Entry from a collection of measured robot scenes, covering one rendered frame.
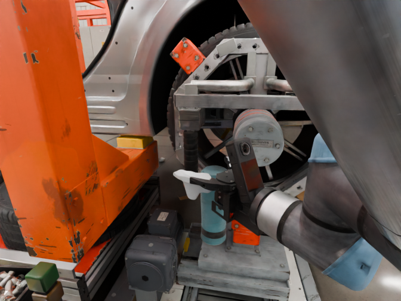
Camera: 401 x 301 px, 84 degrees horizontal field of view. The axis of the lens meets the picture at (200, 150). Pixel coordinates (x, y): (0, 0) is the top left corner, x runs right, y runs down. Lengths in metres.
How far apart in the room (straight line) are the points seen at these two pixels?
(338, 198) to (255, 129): 0.36
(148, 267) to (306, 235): 0.67
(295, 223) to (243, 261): 0.80
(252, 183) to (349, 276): 0.18
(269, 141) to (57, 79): 0.54
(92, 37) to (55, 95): 5.28
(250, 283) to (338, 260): 0.83
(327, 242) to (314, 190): 0.07
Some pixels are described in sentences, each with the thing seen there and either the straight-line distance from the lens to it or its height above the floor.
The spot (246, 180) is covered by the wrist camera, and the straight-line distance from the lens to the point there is 0.40.
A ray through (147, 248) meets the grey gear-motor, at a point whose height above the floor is 0.40.
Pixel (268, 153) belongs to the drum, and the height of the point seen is 0.83.
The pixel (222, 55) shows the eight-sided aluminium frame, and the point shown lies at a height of 1.08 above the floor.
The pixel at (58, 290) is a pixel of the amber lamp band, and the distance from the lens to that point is 0.63.
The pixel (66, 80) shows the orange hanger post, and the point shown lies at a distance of 0.66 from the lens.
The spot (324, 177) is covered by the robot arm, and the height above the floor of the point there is 0.92.
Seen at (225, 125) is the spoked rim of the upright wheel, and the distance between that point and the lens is 0.85.
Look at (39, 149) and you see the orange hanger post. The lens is 0.64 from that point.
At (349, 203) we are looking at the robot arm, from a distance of 0.26.
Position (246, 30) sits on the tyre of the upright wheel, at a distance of 0.81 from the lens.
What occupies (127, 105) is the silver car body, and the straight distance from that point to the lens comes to 1.07.
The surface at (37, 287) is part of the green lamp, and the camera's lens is 0.60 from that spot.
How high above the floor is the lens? 1.04
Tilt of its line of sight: 20 degrees down
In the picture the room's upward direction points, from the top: straight up
